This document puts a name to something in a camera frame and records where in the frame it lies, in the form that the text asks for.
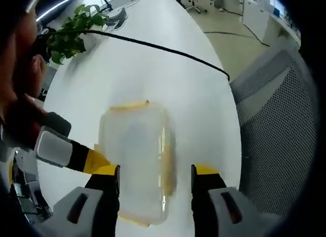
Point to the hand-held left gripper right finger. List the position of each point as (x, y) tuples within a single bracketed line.
[(219, 204)]

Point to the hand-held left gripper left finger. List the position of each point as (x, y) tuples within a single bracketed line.
[(84, 204)]

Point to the clear plastic yellow buckle container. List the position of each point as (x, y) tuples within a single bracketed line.
[(137, 158)]

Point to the person's right hand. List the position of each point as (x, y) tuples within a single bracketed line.
[(28, 114)]

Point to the green potted plant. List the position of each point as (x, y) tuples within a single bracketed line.
[(68, 40)]

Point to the grey mesh office chair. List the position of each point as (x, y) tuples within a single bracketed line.
[(277, 130)]

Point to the distant office chair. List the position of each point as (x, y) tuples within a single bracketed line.
[(191, 1)]

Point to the white office desk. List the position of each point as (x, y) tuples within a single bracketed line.
[(257, 20)]

